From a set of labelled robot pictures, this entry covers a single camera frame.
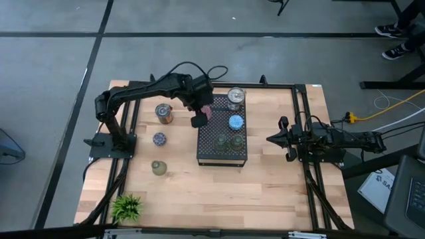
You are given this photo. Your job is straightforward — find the grey office chair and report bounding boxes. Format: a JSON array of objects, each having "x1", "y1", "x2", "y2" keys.
[{"x1": 0, "y1": 128, "x2": 27, "y2": 166}]

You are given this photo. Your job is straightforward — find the white floor cable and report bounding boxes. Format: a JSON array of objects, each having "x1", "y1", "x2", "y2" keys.
[{"x1": 371, "y1": 89, "x2": 425, "y2": 133}]

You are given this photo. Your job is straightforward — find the person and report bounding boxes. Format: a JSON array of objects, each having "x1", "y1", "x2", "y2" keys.
[{"x1": 375, "y1": 0, "x2": 425, "y2": 61}]

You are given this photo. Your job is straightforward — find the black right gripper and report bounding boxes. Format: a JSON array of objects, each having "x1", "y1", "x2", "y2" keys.
[{"x1": 266, "y1": 116, "x2": 300, "y2": 163}]

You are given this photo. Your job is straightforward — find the green plant in white pot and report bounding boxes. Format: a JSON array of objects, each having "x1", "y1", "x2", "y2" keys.
[{"x1": 111, "y1": 194, "x2": 144, "y2": 224}]

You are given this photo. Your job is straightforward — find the black aluminium table frame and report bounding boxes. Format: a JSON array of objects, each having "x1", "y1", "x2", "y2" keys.
[{"x1": 74, "y1": 73, "x2": 355, "y2": 239}]

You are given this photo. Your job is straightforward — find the blue patterned candle tin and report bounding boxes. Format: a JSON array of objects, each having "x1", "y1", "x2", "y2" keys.
[{"x1": 228, "y1": 114, "x2": 246, "y2": 131}]

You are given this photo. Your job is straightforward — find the black open laptop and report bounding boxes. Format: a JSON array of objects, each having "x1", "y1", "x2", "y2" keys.
[{"x1": 383, "y1": 154, "x2": 425, "y2": 239}]

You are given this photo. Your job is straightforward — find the yellow power cable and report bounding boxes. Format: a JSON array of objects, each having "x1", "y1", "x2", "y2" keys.
[{"x1": 345, "y1": 88, "x2": 425, "y2": 124}]

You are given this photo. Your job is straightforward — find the silver metal bracket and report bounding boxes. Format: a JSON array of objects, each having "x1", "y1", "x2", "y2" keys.
[
  {"x1": 288, "y1": 231, "x2": 328, "y2": 239},
  {"x1": 103, "y1": 228, "x2": 140, "y2": 239}
]

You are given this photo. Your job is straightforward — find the orange label candle jar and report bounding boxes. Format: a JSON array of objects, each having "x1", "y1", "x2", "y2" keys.
[{"x1": 154, "y1": 103, "x2": 175, "y2": 125}]

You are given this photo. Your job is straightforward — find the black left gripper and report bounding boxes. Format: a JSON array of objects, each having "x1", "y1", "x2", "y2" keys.
[{"x1": 184, "y1": 74, "x2": 215, "y2": 129}]

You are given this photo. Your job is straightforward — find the floral label glass candle jar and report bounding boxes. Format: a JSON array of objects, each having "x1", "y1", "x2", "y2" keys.
[{"x1": 226, "y1": 86, "x2": 247, "y2": 112}]

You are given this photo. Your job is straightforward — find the black chair base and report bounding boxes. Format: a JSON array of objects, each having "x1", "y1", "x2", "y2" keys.
[{"x1": 268, "y1": 0, "x2": 290, "y2": 17}]

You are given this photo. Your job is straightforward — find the white printed box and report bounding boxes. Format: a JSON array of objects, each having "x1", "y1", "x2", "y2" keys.
[{"x1": 357, "y1": 167, "x2": 396, "y2": 214}]

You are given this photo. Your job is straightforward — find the black perforated metal shelf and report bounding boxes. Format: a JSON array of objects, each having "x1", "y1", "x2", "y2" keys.
[{"x1": 196, "y1": 93, "x2": 248, "y2": 168}]

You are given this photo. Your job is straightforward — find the pink patterned candle tin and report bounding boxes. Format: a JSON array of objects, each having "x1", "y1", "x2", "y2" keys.
[{"x1": 200, "y1": 105, "x2": 214, "y2": 122}]

